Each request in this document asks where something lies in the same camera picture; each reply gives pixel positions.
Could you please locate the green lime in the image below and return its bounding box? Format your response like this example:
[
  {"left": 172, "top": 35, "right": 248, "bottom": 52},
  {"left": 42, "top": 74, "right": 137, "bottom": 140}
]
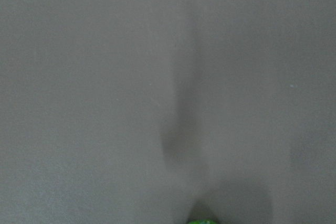
[{"left": 187, "top": 219, "right": 217, "bottom": 224}]

